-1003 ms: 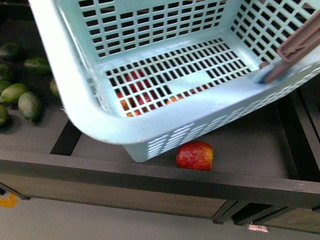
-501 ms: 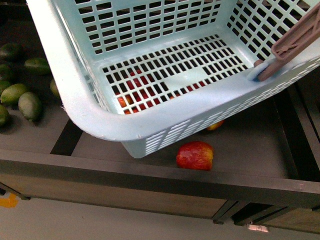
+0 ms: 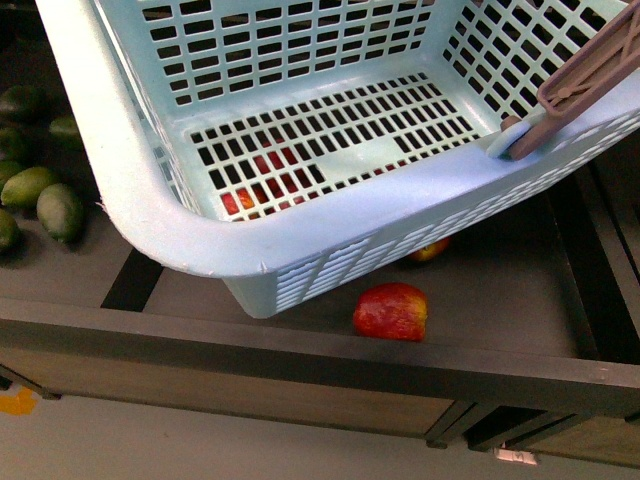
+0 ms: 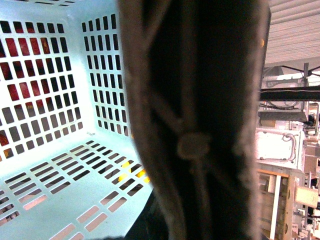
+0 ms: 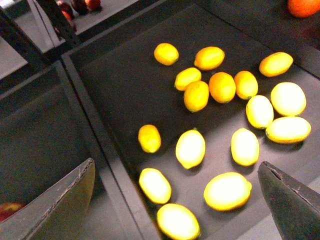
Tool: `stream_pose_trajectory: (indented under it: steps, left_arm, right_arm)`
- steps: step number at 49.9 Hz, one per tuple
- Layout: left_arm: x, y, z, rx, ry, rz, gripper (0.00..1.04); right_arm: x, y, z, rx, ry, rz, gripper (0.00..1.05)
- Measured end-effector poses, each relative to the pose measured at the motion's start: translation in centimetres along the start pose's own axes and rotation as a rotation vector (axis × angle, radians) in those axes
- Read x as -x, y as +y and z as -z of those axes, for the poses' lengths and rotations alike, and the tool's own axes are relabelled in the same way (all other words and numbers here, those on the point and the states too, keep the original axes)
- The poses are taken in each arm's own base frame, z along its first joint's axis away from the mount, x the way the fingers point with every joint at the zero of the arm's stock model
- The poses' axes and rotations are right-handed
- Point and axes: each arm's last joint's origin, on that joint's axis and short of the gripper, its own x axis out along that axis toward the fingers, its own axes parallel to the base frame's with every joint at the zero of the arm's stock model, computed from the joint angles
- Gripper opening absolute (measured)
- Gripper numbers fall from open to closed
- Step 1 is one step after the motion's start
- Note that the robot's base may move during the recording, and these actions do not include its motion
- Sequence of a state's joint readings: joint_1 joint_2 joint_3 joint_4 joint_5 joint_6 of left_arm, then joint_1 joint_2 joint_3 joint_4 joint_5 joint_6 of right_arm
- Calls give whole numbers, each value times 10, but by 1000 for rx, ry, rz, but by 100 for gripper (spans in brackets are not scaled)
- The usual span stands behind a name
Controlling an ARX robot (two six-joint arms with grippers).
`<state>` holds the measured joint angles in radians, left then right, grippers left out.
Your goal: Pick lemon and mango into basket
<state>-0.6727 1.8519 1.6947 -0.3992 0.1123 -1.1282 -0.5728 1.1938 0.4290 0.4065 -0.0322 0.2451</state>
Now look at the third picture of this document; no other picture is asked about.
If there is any light blue plastic basket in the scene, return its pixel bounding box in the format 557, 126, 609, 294
38, 1, 639, 318

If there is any brown basket handle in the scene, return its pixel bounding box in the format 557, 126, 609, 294
486, 1, 639, 160

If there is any red apple under basket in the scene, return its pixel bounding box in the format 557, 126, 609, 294
407, 237, 451, 263

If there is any green mango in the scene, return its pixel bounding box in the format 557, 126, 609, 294
0, 127, 28, 162
1, 166, 60, 209
36, 183, 85, 243
1, 85, 47, 123
0, 210, 21, 253
48, 115, 84, 151

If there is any red apple front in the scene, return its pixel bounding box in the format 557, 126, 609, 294
352, 282, 428, 342

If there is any dark wooden display stand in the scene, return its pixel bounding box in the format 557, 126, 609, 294
0, 0, 640, 469

